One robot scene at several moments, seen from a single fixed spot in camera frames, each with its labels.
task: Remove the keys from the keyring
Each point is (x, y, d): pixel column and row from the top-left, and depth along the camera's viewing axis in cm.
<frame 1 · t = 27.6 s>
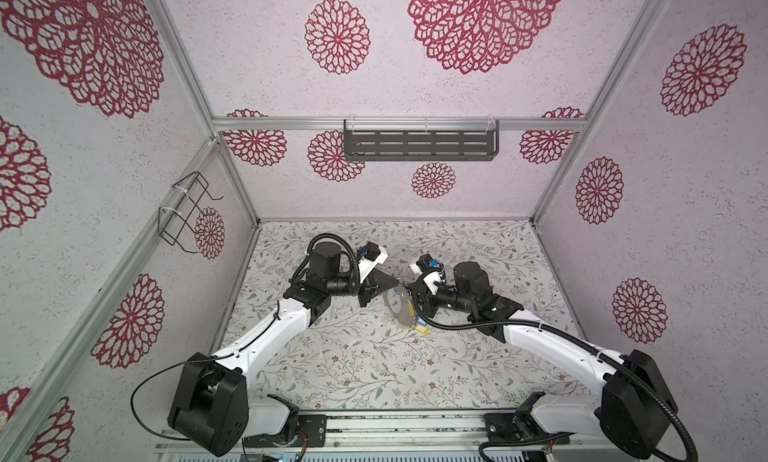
left hand: (394, 285, 75), fingers closed
right hand: (405, 283, 76), fingers closed
keyring bunch with blue tags: (392, 298, 83), point 15 cm above the table

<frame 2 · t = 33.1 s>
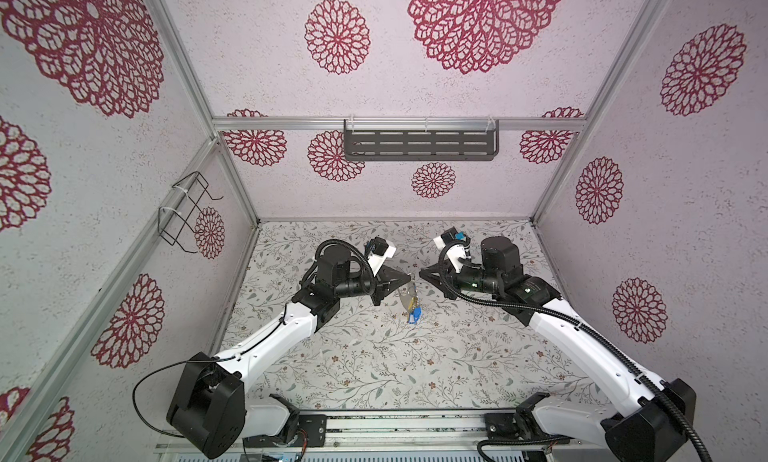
left hand: (406, 281, 73), fingers closed
right hand: (423, 267, 71), fingers closed
keyring bunch with blue tags: (411, 302, 74), point 22 cm above the table

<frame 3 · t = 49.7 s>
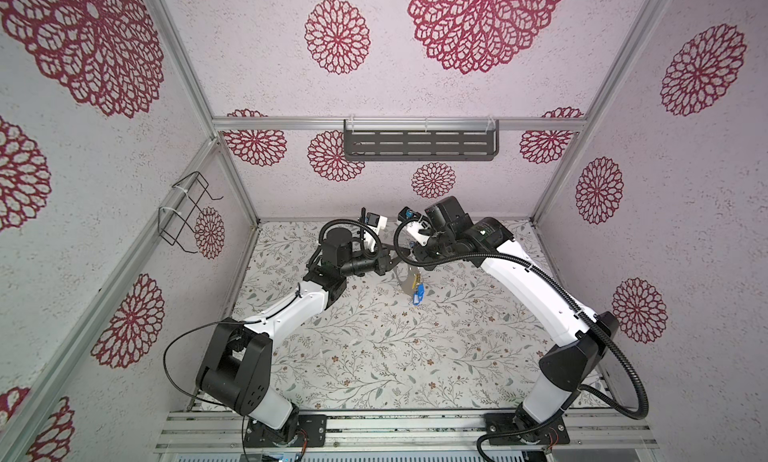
left hand: (408, 257, 76), fingers closed
right hand: (416, 242, 76), fingers closed
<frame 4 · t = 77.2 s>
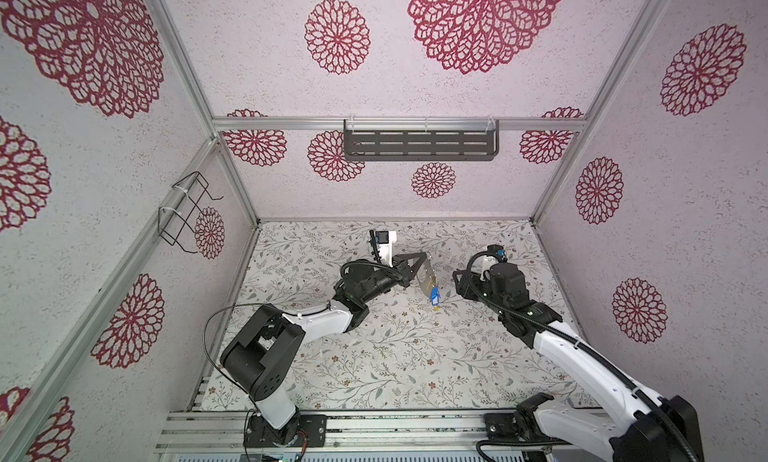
left hand: (426, 258, 77), fingers closed
right hand: (461, 270, 81), fingers open
